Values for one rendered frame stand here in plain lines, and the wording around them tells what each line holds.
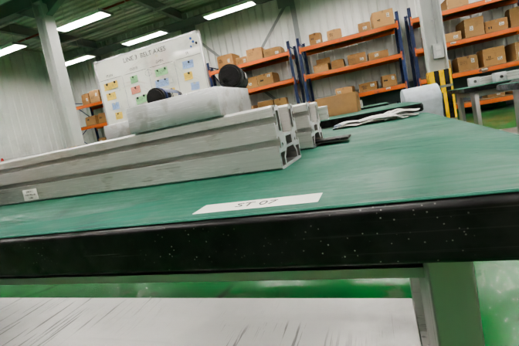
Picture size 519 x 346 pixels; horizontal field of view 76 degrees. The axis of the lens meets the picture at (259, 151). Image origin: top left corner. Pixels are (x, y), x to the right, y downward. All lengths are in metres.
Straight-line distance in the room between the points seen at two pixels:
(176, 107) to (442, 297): 0.38
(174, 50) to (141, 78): 0.55
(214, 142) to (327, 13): 11.04
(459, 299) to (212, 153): 0.33
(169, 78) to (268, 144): 3.62
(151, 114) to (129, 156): 0.08
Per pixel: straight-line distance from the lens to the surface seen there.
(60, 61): 9.53
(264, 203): 0.28
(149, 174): 0.54
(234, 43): 12.13
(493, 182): 0.26
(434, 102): 4.14
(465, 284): 0.33
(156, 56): 4.15
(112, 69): 4.54
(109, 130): 0.85
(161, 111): 0.51
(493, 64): 10.54
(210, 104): 0.46
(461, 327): 0.35
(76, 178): 0.66
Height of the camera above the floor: 0.85
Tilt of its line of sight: 5 degrees down
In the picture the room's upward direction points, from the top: 11 degrees counter-clockwise
